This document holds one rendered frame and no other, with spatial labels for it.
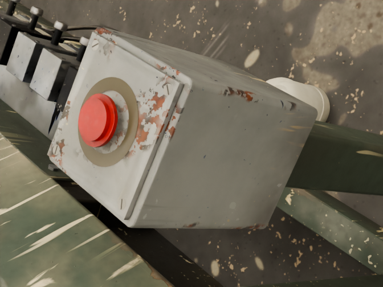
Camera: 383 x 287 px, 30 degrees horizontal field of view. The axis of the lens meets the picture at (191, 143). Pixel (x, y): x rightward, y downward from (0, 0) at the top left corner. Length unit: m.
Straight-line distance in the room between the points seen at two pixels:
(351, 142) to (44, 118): 0.39
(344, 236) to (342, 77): 0.38
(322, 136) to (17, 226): 0.31
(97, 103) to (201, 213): 0.12
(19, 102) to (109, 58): 0.44
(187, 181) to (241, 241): 1.09
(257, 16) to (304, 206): 0.53
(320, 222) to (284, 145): 0.70
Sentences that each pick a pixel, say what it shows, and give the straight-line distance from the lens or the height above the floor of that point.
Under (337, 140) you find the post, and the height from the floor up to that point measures 0.66.
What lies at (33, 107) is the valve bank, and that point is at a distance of 0.95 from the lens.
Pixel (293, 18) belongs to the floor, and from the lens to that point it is 1.61.
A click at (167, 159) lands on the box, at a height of 0.92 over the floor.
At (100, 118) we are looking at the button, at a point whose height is 0.95.
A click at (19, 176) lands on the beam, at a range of 0.80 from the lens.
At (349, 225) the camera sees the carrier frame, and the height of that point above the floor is 0.18.
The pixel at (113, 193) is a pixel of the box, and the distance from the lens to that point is 0.53.
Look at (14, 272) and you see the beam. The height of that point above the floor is 0.89.
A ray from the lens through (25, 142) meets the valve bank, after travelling 0.88.
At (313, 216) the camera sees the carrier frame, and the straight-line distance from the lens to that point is 1.31.
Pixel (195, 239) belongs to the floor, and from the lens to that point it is 1.71.
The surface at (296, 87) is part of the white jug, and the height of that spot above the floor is 0.12.
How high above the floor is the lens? 1.28
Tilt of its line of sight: 48 degrees down
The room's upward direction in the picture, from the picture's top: 82 degrees counter-clockwise
